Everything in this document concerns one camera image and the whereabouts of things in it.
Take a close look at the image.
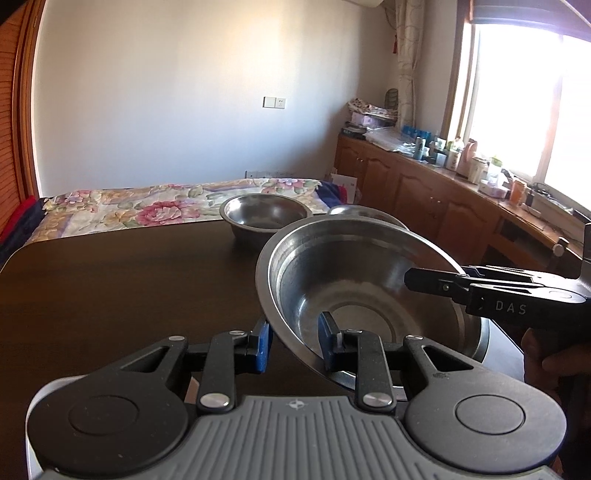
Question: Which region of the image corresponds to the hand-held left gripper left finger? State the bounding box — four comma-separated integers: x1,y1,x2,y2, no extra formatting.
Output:
99,320,271,413

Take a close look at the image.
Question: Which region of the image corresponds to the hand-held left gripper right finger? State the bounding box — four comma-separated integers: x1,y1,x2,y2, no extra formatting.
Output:
318,311,481,411

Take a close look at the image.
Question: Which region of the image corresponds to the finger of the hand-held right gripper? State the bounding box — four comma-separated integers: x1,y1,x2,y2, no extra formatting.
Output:
404,265,578,301

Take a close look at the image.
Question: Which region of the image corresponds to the large steel bowl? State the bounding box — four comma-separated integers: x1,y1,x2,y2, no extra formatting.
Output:
255,215,490,388

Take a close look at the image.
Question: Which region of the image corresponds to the small steel bowl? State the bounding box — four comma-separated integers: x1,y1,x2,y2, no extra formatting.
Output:
328,205,411,232

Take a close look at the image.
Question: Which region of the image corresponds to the medium steel bowl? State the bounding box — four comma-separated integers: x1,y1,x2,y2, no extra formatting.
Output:
219,194,315,250

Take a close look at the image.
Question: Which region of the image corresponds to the floral square plate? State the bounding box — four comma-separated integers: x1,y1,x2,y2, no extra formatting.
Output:
28,375,204,480

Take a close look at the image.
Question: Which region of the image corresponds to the person's right hand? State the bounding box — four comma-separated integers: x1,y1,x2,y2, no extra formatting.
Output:
522,323,591,388

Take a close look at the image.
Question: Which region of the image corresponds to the wooden cabinet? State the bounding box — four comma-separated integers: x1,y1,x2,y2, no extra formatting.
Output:
335,134,591,278

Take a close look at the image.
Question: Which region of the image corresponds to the row of toiletry bottles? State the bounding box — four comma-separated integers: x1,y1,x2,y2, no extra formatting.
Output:
402,124,532,204

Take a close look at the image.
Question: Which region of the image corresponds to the white paper bag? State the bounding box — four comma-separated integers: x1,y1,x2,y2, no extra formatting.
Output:
329,171,357,204

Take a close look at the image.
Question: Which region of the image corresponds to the blue and red garment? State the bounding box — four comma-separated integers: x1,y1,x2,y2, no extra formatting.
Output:
318,181,352,213

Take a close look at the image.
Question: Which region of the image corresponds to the clear plastic bag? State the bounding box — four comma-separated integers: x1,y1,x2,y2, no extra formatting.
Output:
367,129,419,153

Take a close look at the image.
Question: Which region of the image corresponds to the purple box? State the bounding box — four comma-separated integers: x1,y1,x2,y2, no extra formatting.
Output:
351,113,393,127

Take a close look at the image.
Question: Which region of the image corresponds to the floral bed sheet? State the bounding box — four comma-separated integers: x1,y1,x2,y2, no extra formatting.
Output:
39,178,333,241

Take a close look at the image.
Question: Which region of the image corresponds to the stack of newspapers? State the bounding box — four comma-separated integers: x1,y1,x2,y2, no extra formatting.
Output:
347,98,398,116

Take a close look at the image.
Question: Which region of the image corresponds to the wooden framed window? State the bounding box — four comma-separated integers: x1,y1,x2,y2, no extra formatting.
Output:
441,0,591,217

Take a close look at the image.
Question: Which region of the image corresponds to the patterned cream curtain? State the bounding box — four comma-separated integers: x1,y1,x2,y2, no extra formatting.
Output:
385,0,432,114

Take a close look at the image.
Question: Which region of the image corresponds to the navy garment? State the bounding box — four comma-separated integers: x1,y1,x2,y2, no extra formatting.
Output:
0,203,47,273

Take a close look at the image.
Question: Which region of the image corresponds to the grey window blind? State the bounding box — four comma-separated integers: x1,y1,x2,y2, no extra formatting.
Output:
466,0,591,35

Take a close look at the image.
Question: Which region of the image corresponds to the wooden slatted wardrobe door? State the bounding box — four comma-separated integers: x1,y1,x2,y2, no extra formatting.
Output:
0,0,47,232

